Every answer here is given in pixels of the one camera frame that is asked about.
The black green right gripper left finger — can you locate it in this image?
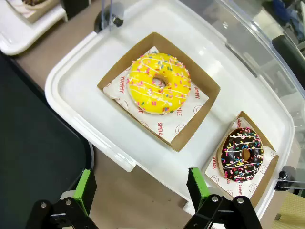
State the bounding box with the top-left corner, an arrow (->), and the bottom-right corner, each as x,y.
32,168 -> 97,229

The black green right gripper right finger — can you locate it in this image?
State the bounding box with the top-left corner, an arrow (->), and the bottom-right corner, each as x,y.
183,167 -> 265,229

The chocolate glazed sprinkle donut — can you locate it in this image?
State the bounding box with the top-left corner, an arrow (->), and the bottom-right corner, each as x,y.
21,0 -> 47,7
216,127 -> 264,184

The brown cardboard donut tray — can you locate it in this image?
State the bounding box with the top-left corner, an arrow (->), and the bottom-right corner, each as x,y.
6,0 -> 60,24
202,111 -> 279,208
97,32 -> 221,153

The dark round-cornered tray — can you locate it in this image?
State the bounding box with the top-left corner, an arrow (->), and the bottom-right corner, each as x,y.
0,51 -> 96,229

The yellow glazed sprinkle donut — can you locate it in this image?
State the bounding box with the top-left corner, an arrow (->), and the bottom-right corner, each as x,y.
127,53 -> 192,115

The white plastic serving tray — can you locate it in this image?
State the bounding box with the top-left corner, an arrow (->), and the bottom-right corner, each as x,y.
0,0 -> 69,56

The white printed paper liner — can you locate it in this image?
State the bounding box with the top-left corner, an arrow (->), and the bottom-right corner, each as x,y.
204,116 -> 278,200
102,46 -> 210,144

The white plastic display case base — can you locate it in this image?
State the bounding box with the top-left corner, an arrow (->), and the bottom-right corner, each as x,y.
44,0 -> 296,221

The yellow textured mat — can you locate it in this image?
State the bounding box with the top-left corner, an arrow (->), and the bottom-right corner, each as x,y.
274,190 -> 305,229

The clear plastic display case cover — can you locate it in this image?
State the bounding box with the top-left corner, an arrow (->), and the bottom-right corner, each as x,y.
101,0 -> 305,191

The black chair back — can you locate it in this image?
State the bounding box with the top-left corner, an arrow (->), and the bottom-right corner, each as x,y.
272,35 -> 305,81

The black block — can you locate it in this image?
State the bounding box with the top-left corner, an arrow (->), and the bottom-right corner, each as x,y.
60,0 -> 103,21

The blue cloth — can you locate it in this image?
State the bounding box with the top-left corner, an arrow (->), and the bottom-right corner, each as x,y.
271,0 -> 305,42

